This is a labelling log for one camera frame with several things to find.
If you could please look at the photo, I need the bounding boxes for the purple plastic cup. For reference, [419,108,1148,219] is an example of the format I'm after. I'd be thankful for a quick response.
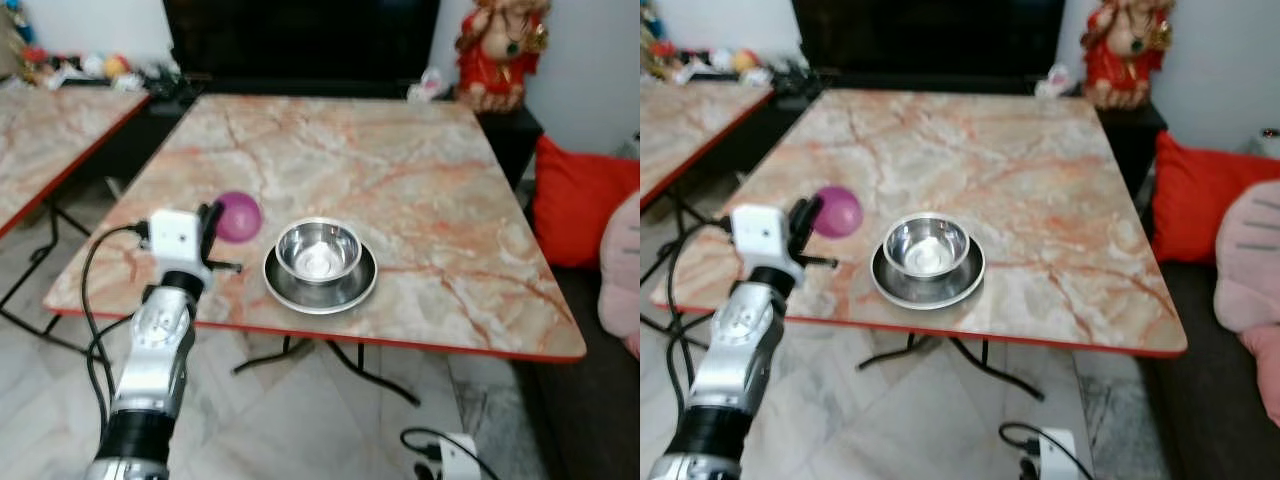
[812,185,864,239]
[215,192,263,244]

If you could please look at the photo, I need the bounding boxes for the steel bowl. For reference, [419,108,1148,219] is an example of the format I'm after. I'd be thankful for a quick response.
[275,219,363,285]
[883,212,972,280]

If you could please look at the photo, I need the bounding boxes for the steel plate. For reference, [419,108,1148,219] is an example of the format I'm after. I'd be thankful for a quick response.
[263,240,379,316]
[870,235,987,311]

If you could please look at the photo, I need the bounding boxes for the marble side table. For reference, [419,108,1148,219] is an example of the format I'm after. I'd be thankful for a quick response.
[0,85,151,353]
[640,78,775,351]

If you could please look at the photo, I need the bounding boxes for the black metal table legs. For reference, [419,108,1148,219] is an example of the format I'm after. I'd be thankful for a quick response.
[232,336,421,407]
[856,333,1046,402]

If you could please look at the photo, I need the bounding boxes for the pink cushion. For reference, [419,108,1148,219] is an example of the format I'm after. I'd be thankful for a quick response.
[597,194,641,359]
[1212,180,1280,428]

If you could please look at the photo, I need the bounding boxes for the black television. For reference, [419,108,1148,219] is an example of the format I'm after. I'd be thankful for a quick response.
[163,0,442,83]
[792,0,1067,75]

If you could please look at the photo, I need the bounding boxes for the red cushion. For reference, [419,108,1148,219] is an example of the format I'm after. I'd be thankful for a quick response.
[531,134,641,270]
[1151,129,1280,267]

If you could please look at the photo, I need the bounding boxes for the small white figurine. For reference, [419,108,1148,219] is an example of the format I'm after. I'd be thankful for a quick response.
[1034,64,1077,100]
[409,67,452,104]

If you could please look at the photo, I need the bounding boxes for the dark sofa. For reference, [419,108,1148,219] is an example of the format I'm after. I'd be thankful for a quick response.
[1138,260,1280,480]
[514,262,641,480]

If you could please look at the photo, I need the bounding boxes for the red and gold statue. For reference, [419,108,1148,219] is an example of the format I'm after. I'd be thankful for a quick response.
[1082,0,1177,110]
[455,0,552,114]

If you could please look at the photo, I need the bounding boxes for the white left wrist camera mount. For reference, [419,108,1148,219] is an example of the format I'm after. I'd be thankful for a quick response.
[729,204,802,287]
[147,209,214,292]

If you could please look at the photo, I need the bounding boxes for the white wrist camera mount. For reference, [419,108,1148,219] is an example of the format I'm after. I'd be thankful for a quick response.
[147,209,214,292]
[729,204,802,287]
[438,432,483,480]
[1038,427,1083,480]

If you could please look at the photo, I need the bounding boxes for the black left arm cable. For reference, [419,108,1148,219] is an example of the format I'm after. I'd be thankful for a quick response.
[79,224,151,426]
[664,220,737,406]

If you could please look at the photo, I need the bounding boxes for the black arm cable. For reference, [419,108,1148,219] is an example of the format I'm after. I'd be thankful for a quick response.
[400,427,501,480]
[998,421,1097,480]
[664,220,737,406]
[79,224,151,426]

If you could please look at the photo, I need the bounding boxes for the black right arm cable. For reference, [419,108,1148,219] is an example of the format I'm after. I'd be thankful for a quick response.
[400,427,501,480]
[998,421,1097,480]

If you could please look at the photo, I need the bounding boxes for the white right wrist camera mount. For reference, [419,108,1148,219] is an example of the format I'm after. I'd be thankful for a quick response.
[1038,427,1083,480]
[438,432,483,480]

